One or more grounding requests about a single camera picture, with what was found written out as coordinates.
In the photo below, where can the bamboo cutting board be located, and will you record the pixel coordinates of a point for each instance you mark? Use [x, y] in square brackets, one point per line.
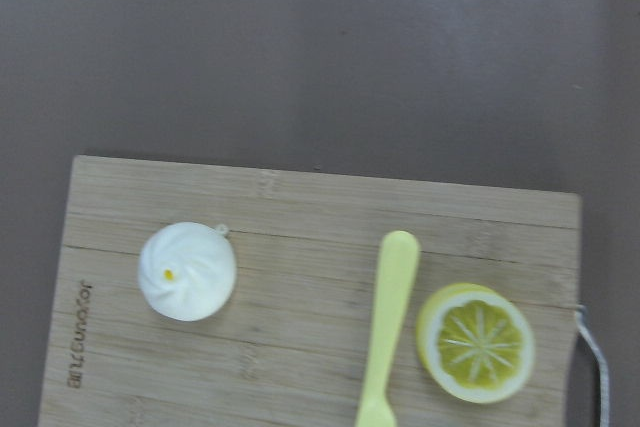
[289, 348]

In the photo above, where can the white steamed bun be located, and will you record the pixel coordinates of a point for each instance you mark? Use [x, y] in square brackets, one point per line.
[187, 271]

